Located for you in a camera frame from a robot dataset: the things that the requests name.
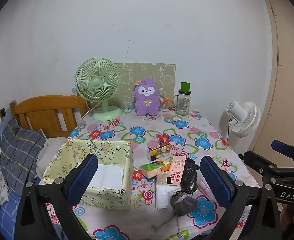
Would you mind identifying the white blanket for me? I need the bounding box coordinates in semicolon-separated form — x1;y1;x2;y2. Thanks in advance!
37;137;70;178

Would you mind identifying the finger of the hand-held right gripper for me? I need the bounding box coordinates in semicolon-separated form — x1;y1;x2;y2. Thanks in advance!
271;140;294;161
243;150;294;184

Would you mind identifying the white floor fan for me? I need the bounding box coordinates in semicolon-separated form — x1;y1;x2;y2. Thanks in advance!
219;100;261;138

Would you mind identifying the wooden bed headboard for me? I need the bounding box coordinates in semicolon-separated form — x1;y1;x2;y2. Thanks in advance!
10;95;90;138

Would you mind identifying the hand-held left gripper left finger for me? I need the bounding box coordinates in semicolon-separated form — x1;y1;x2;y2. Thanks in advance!
15;153;99;240

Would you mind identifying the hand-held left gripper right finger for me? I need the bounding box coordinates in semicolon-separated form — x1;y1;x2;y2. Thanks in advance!
199;155;283;240

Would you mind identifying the green and orange tissue packet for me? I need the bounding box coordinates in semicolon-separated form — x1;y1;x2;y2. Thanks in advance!
139;160;171;179

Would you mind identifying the yellow printed fabric storage box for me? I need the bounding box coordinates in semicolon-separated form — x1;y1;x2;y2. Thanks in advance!
42;138;133;210

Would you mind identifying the toothpick jar with orange lid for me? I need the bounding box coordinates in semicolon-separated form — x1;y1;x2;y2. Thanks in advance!
159;96;172;112

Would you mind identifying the white desk fan cable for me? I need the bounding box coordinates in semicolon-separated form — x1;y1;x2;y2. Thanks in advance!
81;102;97;119

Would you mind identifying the white packet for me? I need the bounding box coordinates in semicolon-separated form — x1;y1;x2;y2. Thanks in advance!
156;184;174;210

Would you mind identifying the floral tablecloth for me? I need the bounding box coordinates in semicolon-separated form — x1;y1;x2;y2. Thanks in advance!
44;105;261;240

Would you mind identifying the grey plaid pillow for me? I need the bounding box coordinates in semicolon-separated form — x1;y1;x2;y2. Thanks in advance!
0;119;47;195

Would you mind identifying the beige door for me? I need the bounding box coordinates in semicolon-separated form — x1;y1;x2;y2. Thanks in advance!
263;0;294;153

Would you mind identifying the person's right hand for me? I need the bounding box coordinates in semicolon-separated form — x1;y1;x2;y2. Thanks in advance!
280;200;294;240

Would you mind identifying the green printed board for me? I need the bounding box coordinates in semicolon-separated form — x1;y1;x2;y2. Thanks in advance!
115;62;177;108

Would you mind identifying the black plastic bag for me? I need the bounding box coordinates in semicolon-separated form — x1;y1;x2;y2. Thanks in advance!
179;158;200;195

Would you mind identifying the purple plush toy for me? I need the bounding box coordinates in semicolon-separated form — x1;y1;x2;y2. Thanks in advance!
133;78;160;117

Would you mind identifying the brown and yellow snack box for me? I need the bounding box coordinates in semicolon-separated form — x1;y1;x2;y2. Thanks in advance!
147;141;171;162

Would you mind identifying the glass jar with green lid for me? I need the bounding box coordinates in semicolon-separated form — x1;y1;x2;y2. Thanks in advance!
173;82;192;116

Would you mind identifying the green desk fan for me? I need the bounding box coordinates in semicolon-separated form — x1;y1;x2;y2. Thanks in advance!
75;57;123;121

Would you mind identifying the white pad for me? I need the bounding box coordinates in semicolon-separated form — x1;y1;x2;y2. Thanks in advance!
87;164;124;188

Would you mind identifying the grey drawstring pouch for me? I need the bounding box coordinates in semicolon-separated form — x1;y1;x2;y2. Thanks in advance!
170;192;197;237

